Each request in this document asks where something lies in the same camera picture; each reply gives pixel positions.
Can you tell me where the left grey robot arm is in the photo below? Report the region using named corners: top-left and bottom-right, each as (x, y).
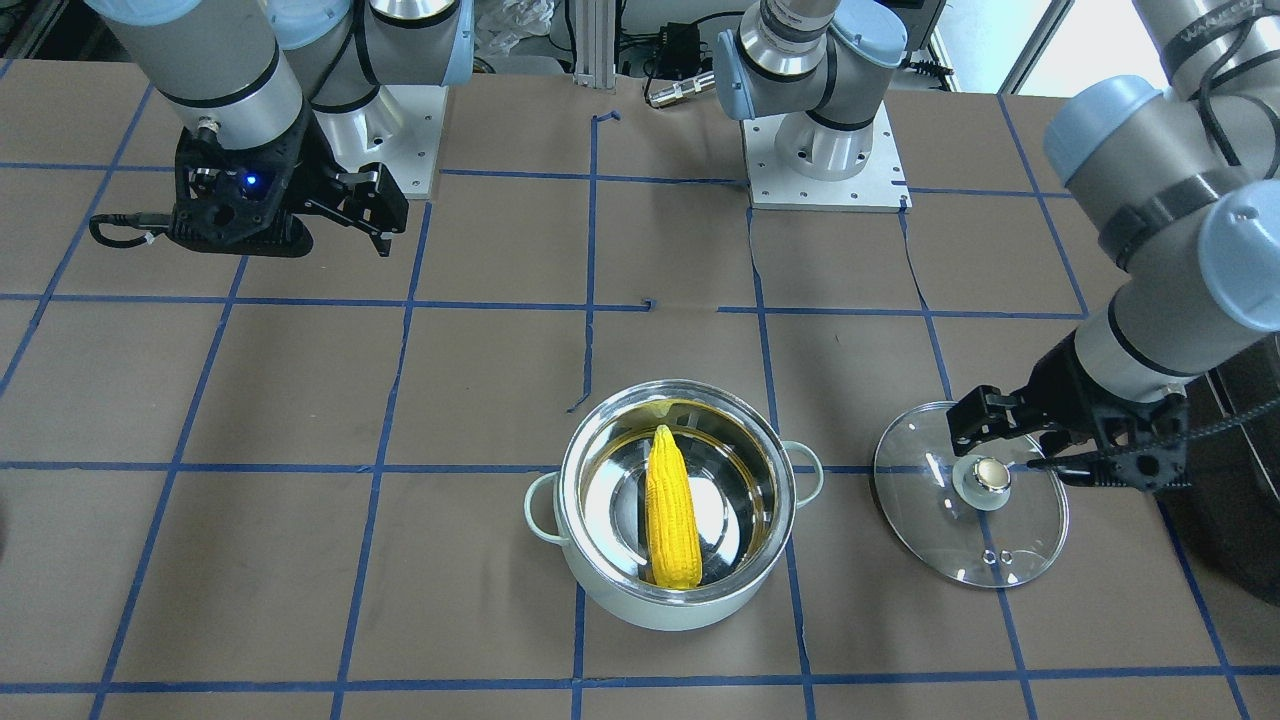
top-left (713, 1), bottom-right (1277, 492)

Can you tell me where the black rice cooker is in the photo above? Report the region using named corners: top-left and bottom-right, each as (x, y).
top-left (1167, 336), bottom-right (1279, 605)

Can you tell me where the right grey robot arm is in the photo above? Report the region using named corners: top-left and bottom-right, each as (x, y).
top-left (90, 1), bottom-right (474, 258)

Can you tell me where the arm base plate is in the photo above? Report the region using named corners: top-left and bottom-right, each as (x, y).
top-left (741, 104), bottom-right (913, 213)
top-left (316, 85), bottom-right (449, 200)

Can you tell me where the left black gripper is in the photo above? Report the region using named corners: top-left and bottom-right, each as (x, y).
top-left (946, 336), bottom-right (1190, 493)

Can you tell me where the pale green cooking pot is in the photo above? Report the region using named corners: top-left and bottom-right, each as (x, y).
top-left (522, 378), bottom-right (826, 632)

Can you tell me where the glass pot lid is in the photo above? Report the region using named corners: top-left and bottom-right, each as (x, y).
top-left (872, 402), bottom-right (1070, 589)

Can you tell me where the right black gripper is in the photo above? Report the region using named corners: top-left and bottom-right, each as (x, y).
top-left (168, 110), bottom-right (410, 258)

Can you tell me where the yellow corn cob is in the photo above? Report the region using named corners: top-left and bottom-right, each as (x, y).
top-left (644, 425), bottom-right (703, 591)

